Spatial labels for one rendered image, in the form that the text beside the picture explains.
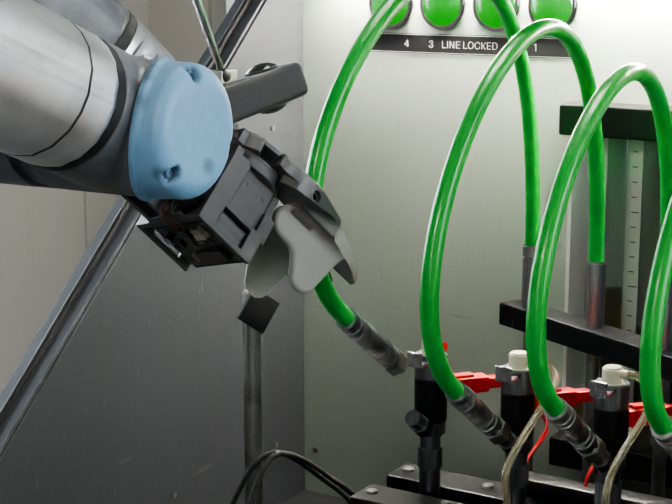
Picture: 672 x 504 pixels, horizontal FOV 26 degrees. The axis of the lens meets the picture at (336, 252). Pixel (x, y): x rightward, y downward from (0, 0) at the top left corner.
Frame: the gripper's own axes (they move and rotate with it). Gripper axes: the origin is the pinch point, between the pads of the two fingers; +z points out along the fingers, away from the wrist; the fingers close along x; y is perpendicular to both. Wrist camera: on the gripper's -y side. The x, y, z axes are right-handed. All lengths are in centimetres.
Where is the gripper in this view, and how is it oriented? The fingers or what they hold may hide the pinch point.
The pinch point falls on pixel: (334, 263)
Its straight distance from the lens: 107.3
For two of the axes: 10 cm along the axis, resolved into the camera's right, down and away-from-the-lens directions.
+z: 6.0, 6.2, 5.0
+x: 6.9, -0.8, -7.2
